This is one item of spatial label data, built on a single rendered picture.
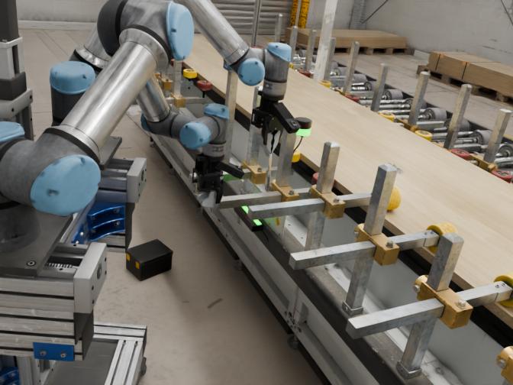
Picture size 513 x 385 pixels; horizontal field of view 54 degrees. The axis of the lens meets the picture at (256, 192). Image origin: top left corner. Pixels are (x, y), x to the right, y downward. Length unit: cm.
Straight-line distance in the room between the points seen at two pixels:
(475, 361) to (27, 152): 121
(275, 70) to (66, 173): 85
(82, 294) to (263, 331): 149
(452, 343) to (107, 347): 122
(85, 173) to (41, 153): 8
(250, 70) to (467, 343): 95
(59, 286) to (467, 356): 106
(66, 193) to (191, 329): 159
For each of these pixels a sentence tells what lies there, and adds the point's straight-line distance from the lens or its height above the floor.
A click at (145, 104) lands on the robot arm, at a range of 142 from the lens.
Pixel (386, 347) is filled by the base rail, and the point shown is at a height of 70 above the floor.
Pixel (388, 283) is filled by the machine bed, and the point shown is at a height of 70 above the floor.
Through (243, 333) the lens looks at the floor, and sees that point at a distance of 246.
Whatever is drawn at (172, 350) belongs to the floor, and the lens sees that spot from 235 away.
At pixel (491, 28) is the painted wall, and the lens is 984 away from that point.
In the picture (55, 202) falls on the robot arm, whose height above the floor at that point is 119.
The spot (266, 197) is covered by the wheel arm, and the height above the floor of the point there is 86.
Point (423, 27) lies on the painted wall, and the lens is 1074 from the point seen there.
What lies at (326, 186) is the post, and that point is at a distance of 156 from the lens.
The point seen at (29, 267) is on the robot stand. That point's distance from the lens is 105.
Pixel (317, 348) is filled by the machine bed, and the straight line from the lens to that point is 221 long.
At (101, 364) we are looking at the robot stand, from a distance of 201.
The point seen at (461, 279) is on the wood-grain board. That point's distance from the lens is 148.
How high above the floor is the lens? 163
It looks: 26 degrees down
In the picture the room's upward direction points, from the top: 8 degrees clockwise
